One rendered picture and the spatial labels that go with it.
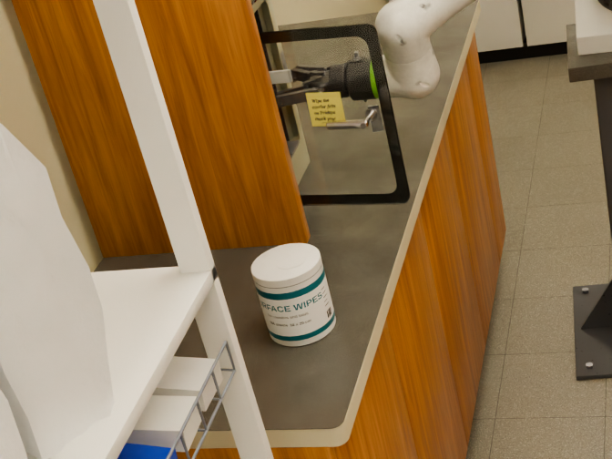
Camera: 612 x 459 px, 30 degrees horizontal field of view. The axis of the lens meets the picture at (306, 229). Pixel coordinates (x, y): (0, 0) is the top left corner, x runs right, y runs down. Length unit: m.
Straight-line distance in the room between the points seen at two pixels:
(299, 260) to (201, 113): 0.44
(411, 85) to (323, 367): 0.69
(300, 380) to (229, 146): 0.58
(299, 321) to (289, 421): 0.22
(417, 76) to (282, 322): 0.64
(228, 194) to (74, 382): 1.18
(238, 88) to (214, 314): 0.80
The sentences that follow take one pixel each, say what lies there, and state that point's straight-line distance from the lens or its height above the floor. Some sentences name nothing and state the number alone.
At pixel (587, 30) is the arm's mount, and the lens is 3.10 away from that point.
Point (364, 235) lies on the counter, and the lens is 2.42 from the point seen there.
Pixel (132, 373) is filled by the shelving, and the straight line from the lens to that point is 1.40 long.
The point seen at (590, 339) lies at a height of 0.01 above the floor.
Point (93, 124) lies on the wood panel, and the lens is 2.46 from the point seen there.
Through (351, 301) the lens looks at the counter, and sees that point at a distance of 2.20.
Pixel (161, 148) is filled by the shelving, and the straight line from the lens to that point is 1.48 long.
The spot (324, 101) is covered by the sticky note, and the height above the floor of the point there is 1.23.
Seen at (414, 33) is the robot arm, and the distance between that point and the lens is 2.36.
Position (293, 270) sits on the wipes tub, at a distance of 2.05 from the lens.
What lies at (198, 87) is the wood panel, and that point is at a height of 1.32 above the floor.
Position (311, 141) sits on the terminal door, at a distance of 2.40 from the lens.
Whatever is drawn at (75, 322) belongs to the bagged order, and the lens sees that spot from 1.28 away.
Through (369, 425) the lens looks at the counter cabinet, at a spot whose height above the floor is 0.77.
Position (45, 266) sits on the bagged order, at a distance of 1.24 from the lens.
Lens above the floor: 2.11
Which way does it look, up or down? 28 degrees down
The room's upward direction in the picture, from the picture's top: 14 degrees counter-clockwise
